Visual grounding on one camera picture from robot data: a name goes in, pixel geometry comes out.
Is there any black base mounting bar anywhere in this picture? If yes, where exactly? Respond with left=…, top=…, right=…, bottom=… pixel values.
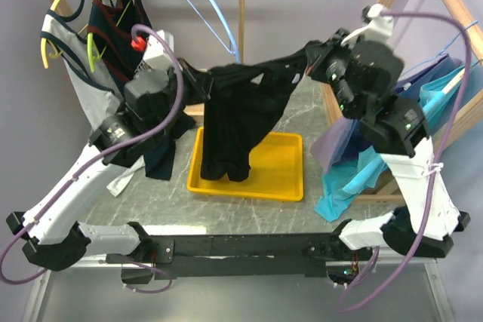
left=105, top=233, right=374, bottom=281

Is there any right wooden clothes rack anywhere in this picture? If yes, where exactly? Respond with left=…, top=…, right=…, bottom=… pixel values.
left=321, top=0, right=482, bottom=205

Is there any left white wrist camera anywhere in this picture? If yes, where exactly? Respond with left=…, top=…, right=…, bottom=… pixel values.
left=131, top=35, right=174, bottom=72

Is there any yellow plastic tray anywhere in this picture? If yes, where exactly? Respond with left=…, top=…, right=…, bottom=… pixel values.
left=187, top=127, right=304, bottom=202

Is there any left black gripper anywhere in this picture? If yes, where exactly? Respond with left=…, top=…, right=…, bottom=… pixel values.
left=154, top=57, right=215, bottom=137

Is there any black tank top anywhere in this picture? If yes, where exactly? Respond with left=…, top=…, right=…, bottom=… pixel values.
left=201, top=48, right=307, bottom=182

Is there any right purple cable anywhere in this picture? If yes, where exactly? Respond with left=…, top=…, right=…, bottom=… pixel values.
left=335, top=11, right=475, bottom=314

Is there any navy jersey tank top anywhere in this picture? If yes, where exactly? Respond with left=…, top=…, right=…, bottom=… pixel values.
left=88, top=0, right=195, bottom=180

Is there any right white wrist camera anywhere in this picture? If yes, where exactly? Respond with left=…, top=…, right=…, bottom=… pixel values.
left=340, top=4, right=394, bottom=47

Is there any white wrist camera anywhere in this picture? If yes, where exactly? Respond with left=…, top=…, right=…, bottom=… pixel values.
left=340, top=4, right=394, bottom=47
left=131, top=35, right=174, bottom=72

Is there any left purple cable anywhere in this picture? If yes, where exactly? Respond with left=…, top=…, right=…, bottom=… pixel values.
left=0, top=23, right=186, bottom=293

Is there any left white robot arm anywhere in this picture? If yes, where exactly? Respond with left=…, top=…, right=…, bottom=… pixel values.
left=7, top=58, right=213, bottom=271

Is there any wooden hanger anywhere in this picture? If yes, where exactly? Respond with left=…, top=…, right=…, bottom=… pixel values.
left=441, top=59, right=482, bottom=94

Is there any cyan shirt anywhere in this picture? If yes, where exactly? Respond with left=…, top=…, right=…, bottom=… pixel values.
left=315, top=88, right=443, bottom=222

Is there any yellow hanger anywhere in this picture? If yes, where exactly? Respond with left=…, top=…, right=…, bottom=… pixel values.
left=40, top=0, right=91, bottom=69

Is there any white tank top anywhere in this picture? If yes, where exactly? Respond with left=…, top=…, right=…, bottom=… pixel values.
left=40, top=0, right=146, bottom=198

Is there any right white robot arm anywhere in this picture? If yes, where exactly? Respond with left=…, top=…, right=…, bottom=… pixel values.
left=306, top=29, right=460, bottom=260

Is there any blue wire hanger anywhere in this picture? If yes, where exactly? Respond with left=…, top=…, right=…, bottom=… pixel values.
left=401, top=33, right=461, bottom=78

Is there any green hanger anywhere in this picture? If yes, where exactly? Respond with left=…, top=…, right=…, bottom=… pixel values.
left=88, top=0, right=135, bottom=72

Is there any purple blue shirt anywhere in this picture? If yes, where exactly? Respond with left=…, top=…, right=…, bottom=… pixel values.
left=310, top=55, right=463, bottom=172

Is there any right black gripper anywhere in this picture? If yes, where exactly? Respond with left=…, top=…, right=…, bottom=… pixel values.
left=303, top=29, right=358, bottom=119

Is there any purple cable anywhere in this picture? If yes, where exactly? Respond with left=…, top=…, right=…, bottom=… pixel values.
left=0, top=23, right=186, bottom=293
left=335, top=11, right=475, bottom=314

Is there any light blue hanger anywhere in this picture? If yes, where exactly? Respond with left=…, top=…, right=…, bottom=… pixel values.
left=185, top=0, right=242, bottom=63

